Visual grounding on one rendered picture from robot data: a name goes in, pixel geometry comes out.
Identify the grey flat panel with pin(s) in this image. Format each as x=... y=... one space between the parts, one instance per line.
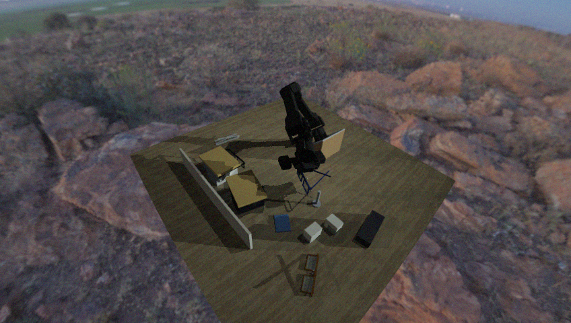
x=238 y=226

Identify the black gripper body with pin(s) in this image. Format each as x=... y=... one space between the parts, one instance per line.
x=286 y=162

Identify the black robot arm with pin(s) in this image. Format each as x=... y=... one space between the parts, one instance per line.
x=296 y=124

